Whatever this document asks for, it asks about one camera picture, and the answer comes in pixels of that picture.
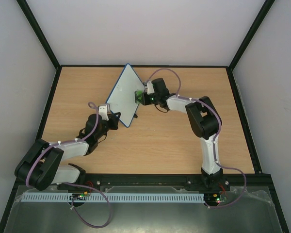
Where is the green whiteboard eraser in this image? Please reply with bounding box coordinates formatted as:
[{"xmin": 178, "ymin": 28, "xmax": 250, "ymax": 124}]
[{"xmin": 134, "ymin": 90, "xmax": 144, "ymax": 104}]

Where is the blue framed whiteboard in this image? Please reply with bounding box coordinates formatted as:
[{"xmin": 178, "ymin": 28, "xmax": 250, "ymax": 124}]
[{"xmin": 106, "ymin": 64, "xmax": 145, "ymax": 128}]

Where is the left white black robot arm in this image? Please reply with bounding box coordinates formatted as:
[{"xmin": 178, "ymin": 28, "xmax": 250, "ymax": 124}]
[{"xmin": 15, "ymin": 112, "xmax": 121, "ymax": 191}]

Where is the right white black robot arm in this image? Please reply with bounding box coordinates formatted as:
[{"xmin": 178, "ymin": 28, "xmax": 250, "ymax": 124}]
[{"xmin": 135, "ymin": 78, "xmax": 223, "ymax": 190}]

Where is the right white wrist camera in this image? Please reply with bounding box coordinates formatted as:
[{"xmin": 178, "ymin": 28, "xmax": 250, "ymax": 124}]
[{"xmin": 144, "ymin": 81, "xmax": 155, "ymax": 95}]

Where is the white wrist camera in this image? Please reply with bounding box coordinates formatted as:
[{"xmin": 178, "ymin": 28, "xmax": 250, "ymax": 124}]
[
  {"xmin": 98, "ymin": 103, "xmax": 111, "ymax": 121},
  {"xmin": 144, "ymin": 81, "xmax": 155, "ymax": 95}
]

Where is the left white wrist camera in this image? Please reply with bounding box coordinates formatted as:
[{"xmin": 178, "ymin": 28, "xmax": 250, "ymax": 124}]
[{"xmin": 98, "ymin": 103, "xmax": 111, "ymax": 121}]

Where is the black metal frame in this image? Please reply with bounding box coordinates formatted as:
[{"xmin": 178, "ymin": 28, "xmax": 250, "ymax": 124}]
[{"xmin": 0, "ymin": 0, "xmax": 290, "ymax": 233}]

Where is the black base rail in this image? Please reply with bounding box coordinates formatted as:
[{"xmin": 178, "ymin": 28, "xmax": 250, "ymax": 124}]
[{"xmin": 16, "ymin": 173, "xmax": 272, "ymax": 195}]

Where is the light blue slotted cable duct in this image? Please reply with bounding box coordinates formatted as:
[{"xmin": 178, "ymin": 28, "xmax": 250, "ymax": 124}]
[{"xmin": 20, "ymin": 192, "xmax": 204, "ymax": 203}]

